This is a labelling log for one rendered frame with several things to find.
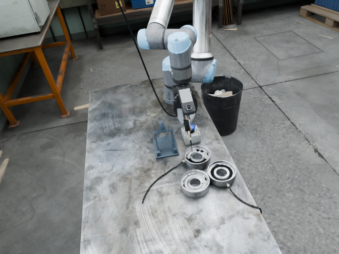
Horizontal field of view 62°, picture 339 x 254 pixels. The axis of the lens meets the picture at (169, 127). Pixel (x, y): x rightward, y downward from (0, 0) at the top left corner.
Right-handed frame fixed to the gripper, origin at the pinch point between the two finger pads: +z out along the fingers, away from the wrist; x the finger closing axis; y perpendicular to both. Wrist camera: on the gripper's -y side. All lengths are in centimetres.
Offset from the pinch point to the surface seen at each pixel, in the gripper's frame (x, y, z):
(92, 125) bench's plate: 44, 27, 13
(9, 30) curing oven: 128, 183, 7
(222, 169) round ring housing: -9.2, -18.6, 10.7
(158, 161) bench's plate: 14.0, -5.8, 13.0
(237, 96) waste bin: -53, 87, 54
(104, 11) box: 55, 329, 43
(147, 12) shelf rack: -4, 324, 52
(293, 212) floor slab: -65, 6, 93
